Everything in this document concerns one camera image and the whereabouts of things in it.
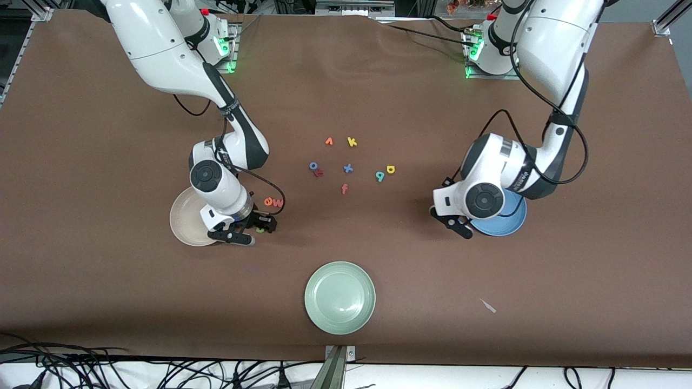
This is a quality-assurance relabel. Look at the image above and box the beige round plate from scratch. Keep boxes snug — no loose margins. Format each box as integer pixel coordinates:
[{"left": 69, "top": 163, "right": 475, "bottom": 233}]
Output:
[{"left": 169, "top": 186, "right": 223, "bottom": 247}]

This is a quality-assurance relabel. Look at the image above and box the blue round plate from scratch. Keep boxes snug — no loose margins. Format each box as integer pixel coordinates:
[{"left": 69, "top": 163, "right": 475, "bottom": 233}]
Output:
[{"left": 468, "top": 192, "right": 528, "bottom": 237}]

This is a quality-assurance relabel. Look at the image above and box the pale green round plate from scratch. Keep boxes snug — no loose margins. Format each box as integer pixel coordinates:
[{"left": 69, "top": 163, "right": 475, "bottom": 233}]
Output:
[{"left": 304, "top": 261, "right": 376, "bottom": 336}]

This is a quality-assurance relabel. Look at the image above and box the brown table cover sheet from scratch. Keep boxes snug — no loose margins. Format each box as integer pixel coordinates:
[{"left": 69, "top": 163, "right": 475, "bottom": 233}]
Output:
[{"left": 0, "top": 10, "right": 692, "bottom": 369}]

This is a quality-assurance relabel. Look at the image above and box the orange background object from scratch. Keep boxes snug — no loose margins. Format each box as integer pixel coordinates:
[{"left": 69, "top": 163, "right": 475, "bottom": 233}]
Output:
[{"left": 446, "top": 0, "right": 487, "bottom": 14}]

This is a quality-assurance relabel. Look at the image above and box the grey equipment box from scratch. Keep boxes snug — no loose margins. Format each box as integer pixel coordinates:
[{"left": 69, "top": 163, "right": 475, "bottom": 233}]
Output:
[{"left": 316, "top": 0, "right": 395, "bottom": 17}]

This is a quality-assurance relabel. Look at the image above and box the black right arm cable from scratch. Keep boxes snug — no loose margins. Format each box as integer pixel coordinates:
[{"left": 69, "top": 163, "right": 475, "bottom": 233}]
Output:
[{"left": 173, "top": 92, "right": 287, "bottom": 217}]

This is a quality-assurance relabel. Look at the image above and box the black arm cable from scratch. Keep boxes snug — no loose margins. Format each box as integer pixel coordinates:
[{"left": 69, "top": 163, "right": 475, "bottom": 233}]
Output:
[
  {"left": 449, "top": 0, "right": 590, "bottom": 185},
  {"left": 173, "top": 92, "right": 287, "bottom": 217}
]

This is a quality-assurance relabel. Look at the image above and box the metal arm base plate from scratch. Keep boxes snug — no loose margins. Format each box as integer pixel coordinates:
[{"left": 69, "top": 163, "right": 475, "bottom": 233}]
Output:
[
  {"left": 463, "top": 27, "right": 522, "bottom": 81},
  {"left": 214, "top": 22, "right": 239, "bottom": 73}
]

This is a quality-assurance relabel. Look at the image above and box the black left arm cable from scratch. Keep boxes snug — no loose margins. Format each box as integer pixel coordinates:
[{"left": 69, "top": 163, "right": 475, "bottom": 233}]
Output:
[{"left": 449, "top": 0, "right": 590, "bottom": 185}]

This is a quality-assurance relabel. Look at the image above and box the black cable tangle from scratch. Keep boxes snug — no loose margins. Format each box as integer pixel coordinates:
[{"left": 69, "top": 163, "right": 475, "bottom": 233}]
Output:
[{"left": 0, "top": 332, "right": 325, "bottom": 389}]

